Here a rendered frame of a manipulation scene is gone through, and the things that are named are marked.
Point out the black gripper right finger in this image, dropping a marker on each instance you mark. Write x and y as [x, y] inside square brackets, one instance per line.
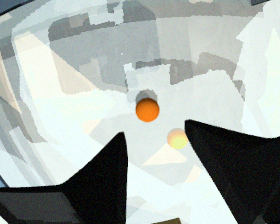
[244, 168]

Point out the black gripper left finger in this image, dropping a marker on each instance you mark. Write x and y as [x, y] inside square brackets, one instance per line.
[97, 194]

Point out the translucent yellow ball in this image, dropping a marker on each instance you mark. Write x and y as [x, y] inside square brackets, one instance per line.
[177, 138]

